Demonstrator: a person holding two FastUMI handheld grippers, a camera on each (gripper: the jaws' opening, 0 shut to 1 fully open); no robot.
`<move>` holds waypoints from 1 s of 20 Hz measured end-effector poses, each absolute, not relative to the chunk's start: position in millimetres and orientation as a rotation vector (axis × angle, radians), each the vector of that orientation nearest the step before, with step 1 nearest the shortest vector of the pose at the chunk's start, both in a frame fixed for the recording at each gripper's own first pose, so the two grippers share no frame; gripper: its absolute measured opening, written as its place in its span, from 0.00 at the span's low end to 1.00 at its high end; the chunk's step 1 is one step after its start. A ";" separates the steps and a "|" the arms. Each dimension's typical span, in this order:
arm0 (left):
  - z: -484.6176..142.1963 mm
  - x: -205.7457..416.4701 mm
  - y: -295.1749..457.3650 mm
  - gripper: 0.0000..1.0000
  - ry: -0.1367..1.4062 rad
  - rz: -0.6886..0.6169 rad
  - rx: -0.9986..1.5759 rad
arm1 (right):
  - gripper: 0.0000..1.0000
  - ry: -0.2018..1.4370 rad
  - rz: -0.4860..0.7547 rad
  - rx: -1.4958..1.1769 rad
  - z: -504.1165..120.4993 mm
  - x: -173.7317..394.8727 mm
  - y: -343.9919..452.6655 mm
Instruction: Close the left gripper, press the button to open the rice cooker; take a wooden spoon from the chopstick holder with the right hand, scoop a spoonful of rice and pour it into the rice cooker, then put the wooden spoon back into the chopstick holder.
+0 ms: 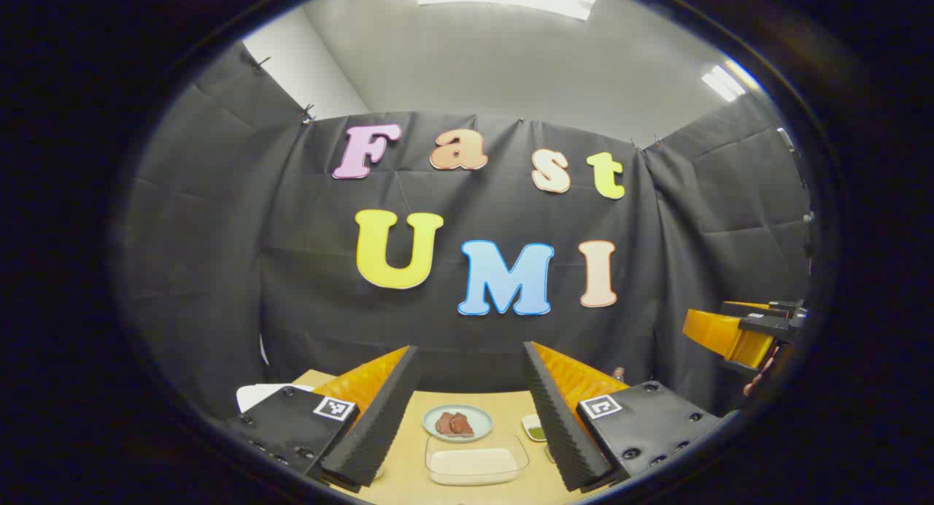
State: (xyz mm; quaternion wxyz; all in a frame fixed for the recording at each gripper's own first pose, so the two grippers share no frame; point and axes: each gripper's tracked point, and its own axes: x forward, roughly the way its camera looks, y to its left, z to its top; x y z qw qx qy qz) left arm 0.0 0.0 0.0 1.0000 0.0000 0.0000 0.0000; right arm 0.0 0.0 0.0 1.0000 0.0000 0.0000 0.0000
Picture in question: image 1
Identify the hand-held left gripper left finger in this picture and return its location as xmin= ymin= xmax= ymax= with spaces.
xmin=223 ymin=344 xmax=422 ymax=491

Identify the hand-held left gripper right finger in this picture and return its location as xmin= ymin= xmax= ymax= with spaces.
xmin=522 ymin=341 xmax=730 ymax=493

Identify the pale green plate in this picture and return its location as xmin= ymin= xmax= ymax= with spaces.
xmin=422 ymin=404 xmax=494 ymax=443

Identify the black backdrop cloth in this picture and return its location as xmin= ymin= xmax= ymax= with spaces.
xmin=120 ymin=42 xmax=814 ymax=425

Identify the small ceiling light panel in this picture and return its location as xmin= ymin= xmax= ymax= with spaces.
xmin=700 ymin=62 xmax=761 ymax=103

